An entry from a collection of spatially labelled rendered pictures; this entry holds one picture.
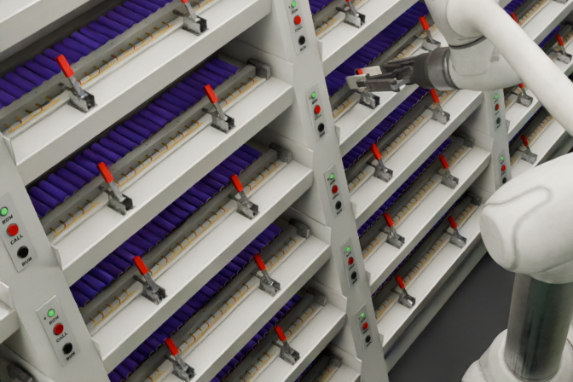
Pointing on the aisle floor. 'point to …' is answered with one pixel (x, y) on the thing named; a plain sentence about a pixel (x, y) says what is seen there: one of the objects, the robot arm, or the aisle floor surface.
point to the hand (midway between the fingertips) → (363, 78)
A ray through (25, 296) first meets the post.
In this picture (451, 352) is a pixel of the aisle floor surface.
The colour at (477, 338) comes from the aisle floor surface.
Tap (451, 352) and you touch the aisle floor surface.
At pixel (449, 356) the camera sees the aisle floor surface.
